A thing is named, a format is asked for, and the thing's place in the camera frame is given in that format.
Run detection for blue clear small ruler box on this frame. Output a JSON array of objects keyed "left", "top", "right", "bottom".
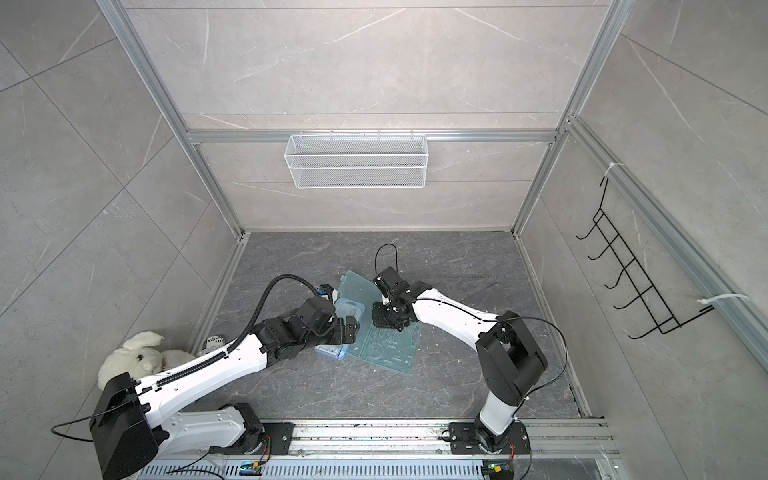
[{"left": 314, "top": 298, "right": 366, "bottom": 360}]

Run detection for teal translucent ruler set case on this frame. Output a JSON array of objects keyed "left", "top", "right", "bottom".
[{"left": 336, "top": 270, "right": 422, "bottom": 374}]

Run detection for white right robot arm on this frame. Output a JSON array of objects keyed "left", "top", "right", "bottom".
[{"left": 372, "top": 267, "right": 548, "bottom": 450}]

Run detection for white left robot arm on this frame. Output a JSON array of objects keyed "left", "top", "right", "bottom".
[{"left": 89, "top": 294, "right": 359, "bottom": 479}]

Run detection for white grille strip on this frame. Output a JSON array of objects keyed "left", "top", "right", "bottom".
[{"left": 136, "top": 458, "right": 484, "bottom": 479}]

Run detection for white plush bear toy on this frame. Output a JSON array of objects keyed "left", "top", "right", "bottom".
[{"left": 97, "top": 331, "right": 195, "bottom": 390}]

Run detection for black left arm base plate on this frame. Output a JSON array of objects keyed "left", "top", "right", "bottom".
[{"left": 241, "top": 422, "right": 295, "bottom": 456}]

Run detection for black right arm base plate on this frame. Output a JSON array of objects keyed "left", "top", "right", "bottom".
[{"left": 439, "top": 422, "right": 531, "bottom": 455}]

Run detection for white wire mesh basket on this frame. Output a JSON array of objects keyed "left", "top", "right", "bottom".
[{"left": 284, "top": 133, "right": 429, "bottom": 189}]

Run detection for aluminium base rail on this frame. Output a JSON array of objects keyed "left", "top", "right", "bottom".
[{"left": 268, "top": 419, "right": 620, "bottom": 462}]

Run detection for black wire hook rack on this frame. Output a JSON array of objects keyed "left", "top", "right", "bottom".
[{"left": 576, "top": 177, "right": 715, "bottom": 340}]

